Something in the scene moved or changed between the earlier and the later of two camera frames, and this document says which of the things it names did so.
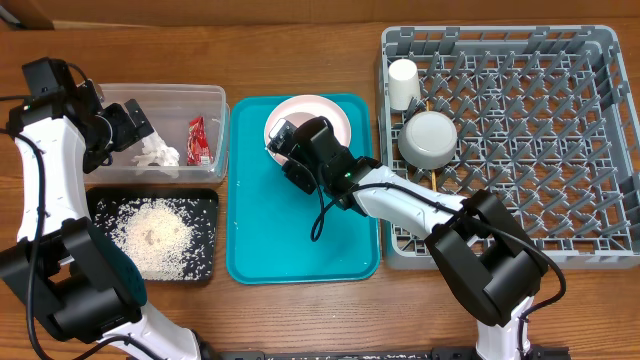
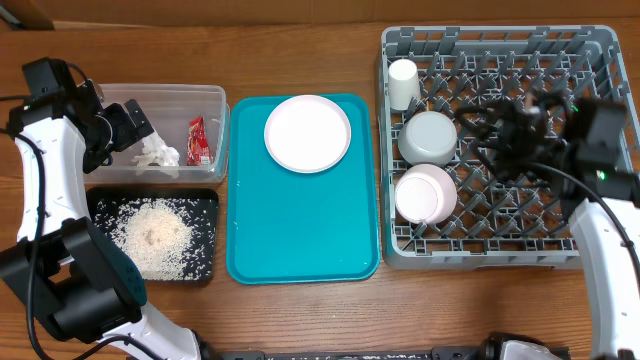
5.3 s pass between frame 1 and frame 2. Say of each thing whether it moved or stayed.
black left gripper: stayed
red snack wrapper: stayed
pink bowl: moved
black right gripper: moved
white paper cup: stayed
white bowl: stayed
